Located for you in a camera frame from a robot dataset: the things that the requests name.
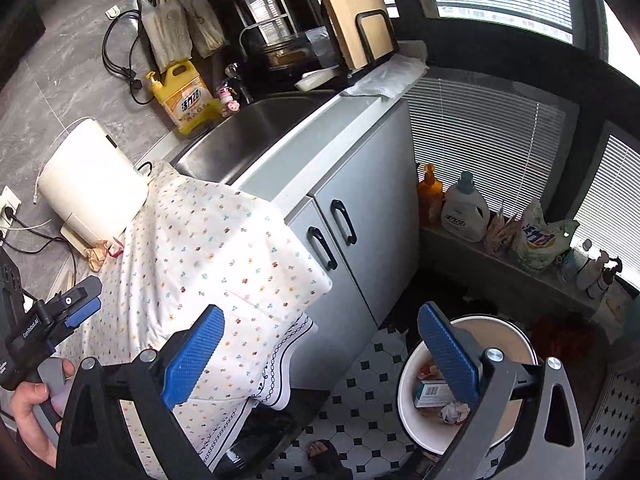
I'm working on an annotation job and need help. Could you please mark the white trash bin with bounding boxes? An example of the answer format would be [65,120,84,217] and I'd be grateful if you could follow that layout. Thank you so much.
[397,302,537,456]

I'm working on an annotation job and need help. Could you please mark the person's left hand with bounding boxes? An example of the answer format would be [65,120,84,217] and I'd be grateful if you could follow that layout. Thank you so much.
[8,357,76,469]

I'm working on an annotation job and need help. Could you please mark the blue white medicine box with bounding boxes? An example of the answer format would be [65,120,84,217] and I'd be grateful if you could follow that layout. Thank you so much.
[413,379,454,408]

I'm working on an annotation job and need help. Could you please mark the crumpled brown paper scrap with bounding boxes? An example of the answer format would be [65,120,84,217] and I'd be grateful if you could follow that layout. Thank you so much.
[85,240,111,273]

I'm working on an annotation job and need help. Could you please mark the floral white tablecloth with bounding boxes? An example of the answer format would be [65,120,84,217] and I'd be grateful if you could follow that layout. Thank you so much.
[58,162,332,467]

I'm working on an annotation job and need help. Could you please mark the red snack wrapper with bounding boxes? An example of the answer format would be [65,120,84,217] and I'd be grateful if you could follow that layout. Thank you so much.
[106,237,124,258]

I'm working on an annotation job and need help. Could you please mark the detergent refill pouch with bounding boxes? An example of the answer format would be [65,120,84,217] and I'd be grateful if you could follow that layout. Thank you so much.
[511,198,579,274]

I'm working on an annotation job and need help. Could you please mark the cream air fryer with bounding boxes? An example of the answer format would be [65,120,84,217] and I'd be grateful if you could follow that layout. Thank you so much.
[36,118,149,252]

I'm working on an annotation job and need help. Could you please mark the white laundry detergent bottle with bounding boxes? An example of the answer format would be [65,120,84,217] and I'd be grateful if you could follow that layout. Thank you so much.
[440,171,490,243]

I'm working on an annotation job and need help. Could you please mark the orange spray bottle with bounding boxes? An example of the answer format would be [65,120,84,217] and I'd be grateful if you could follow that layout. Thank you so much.
[416,164,444,228]

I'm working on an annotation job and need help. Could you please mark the stainless steel sink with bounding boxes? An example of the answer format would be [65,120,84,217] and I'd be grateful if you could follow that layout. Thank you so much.
[170,90,335,184]

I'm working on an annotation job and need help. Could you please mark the grey cabinet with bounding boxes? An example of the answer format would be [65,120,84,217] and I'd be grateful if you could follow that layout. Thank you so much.
[234,96,419,390]

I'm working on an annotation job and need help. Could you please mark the yellow detergent bottle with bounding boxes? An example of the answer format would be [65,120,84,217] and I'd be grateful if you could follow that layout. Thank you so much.
[145,60,222,136]

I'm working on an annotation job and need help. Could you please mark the pink faucet attachment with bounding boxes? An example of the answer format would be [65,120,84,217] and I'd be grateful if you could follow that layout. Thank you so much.
[217,63,241,117]

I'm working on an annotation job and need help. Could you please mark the hanging cloth bags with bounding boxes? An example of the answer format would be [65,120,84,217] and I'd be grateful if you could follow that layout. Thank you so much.
[138,0,226,74]

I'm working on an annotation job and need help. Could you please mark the black dish rack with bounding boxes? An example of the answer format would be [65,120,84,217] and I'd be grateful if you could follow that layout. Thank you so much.
[231,0,399,96]

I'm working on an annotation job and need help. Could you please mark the wooden cutting board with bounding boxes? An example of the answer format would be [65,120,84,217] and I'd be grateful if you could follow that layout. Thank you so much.
[323,0,397,72]

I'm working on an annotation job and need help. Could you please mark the white wall socket strip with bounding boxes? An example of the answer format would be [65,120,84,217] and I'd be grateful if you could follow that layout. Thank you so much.
[0,185,22,240]

